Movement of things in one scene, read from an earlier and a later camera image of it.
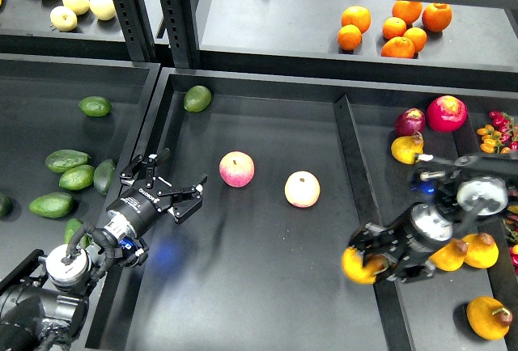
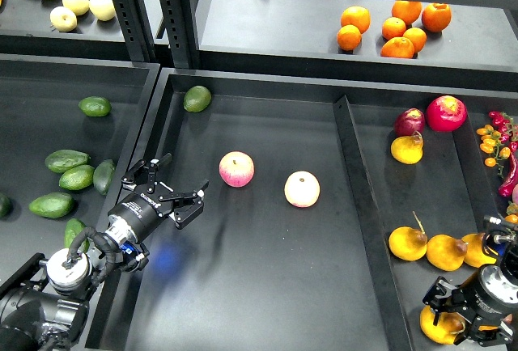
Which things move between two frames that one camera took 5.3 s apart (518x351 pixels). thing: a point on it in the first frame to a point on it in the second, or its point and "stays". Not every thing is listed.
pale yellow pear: [77, 0] stays
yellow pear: [352, 264] to [449, 327]
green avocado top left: [95, 106] stays
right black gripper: [422, 229] to [474, 297]
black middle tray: [259, 265] stays
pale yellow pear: [102, 6] stays
